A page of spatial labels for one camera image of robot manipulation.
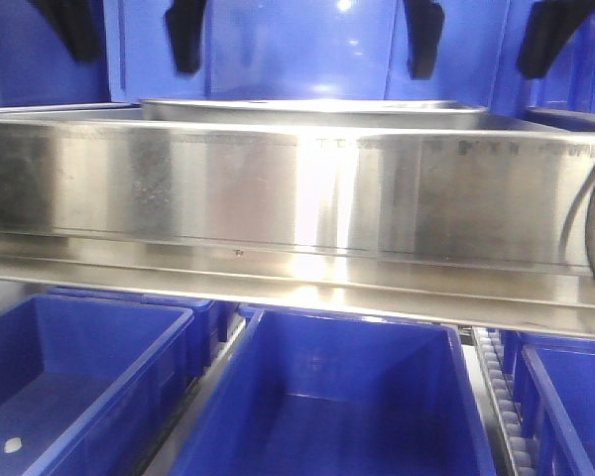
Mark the stainless steel shelf front rail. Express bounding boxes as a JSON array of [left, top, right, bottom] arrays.
[[0, 110, 595, 338]]

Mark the blue bin lower centre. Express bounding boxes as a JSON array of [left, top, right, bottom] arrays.
[[172, 310, 496, 475]]

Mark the blue plastic bin right upper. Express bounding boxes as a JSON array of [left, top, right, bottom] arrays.
[[520, 10, 595, 113]]

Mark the white scrap in bin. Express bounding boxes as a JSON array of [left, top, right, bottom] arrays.
[[3, 437, 23, 454]]

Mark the blue plastic bin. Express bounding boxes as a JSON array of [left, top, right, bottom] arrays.
[[103, 1, 530, 108], [520, 10, 595, 113], [0, 1, 110, 107]]

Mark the silver metal tray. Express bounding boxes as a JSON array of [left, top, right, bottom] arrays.
[[141, 98, 488, 130]]

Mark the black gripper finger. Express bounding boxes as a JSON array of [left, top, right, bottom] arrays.
[[517, 0, 595, 79], [30, 0, 103, 62], [404, 0, 445, 79], [165, 0, 207, 74]]

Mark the blue bin lower left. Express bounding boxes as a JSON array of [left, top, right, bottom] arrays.
[[0, 295, 192, 475]]

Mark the blue plastic bin left upper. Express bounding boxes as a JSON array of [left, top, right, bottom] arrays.
[[0, 1, 110, 107]]

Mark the blue bin lower right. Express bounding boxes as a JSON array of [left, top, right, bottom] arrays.
[[500, 330, 595, 475]]

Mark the lower white roller track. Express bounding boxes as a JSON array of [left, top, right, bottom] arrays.
[[472, 327, 536, 475]]

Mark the blue plastic bin centre upper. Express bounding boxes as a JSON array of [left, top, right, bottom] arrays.
[[103, 1, 530, 108]]

